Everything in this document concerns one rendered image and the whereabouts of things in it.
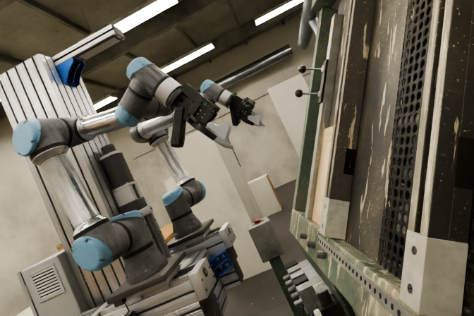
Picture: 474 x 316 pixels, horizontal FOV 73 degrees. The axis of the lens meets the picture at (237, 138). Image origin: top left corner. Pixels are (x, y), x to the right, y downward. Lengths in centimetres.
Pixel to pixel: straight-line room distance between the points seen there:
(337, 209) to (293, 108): 405
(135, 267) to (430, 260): 90
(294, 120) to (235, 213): 200
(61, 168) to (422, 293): 101
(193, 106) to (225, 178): 285
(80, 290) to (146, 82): 98
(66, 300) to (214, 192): 242
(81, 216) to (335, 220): 81
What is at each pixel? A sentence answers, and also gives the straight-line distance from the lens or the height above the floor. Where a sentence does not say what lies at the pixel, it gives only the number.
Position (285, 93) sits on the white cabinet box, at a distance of 513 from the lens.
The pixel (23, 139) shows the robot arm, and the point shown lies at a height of 161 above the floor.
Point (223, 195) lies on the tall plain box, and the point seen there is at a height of 95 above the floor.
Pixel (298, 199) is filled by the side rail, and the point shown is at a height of 95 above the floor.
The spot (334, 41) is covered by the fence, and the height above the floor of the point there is 157.
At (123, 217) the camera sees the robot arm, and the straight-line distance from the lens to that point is 121.
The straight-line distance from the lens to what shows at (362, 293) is 91.
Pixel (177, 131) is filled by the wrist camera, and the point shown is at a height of 141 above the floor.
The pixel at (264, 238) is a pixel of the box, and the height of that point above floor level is 86.
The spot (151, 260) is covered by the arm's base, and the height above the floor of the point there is 108.
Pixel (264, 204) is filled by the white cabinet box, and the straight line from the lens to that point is 642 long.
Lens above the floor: 128
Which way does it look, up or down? 3 degrees up
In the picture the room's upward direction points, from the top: 25 degrees counter-clockwise
